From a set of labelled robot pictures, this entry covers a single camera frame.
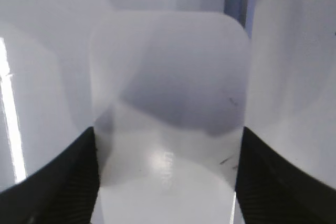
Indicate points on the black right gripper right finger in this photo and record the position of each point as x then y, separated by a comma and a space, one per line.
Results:
270, 189

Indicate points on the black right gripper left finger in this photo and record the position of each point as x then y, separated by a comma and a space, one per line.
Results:
63, 191

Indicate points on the white whiteboard eraser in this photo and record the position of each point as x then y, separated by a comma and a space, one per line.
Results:
168, 96

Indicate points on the white whiteboard with grey frame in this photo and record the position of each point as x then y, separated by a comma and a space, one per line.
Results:
46, 100

